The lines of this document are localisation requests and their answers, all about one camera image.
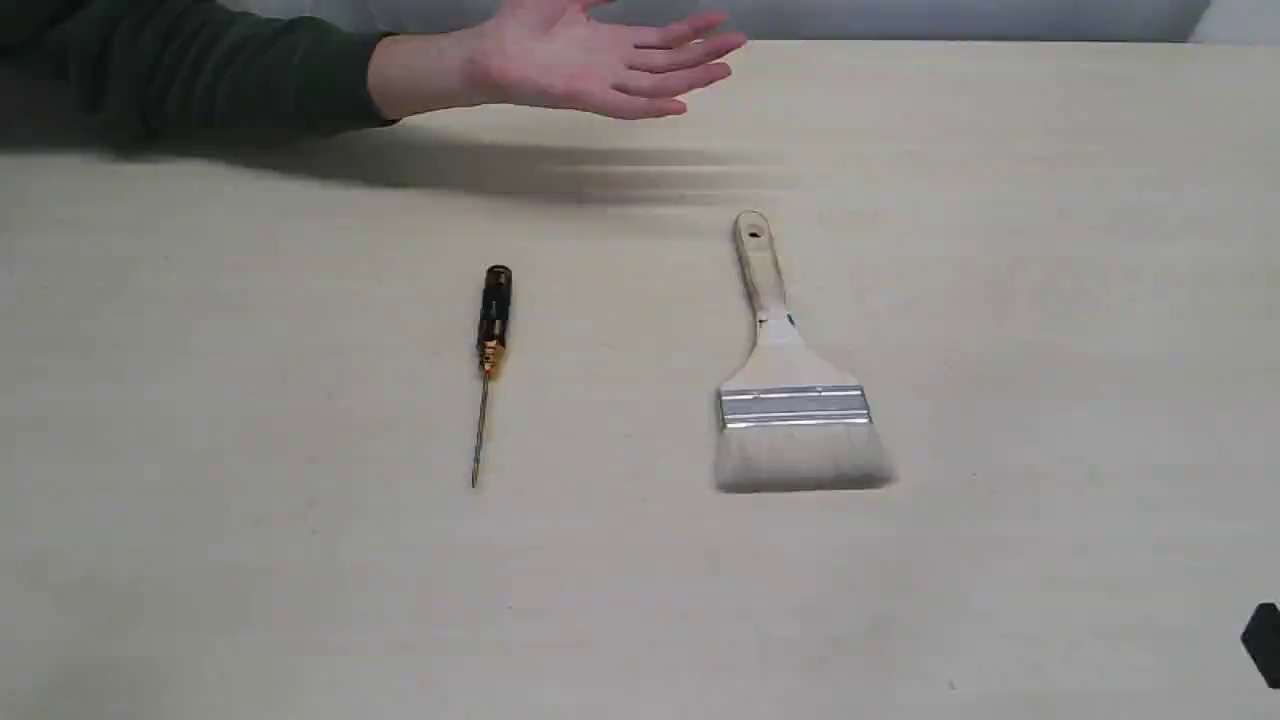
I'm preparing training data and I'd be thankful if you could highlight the black and gold screwdriver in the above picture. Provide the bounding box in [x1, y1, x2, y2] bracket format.
[470, 264, 513, 489]

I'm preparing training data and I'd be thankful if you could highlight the black part at right edge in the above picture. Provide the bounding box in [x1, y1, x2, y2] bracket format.
[1240, 602, 1280, 691]

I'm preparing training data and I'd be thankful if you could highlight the forearm in green sleeve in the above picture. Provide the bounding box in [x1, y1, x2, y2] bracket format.
[3, 1, 500, 141]

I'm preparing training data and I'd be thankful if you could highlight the wide wooden paint brush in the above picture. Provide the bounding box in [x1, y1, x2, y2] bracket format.
[714, 210, 893, 495]

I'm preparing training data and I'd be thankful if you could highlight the person's open bare hand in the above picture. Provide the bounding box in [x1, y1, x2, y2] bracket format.
[465, 1, 748, 120]

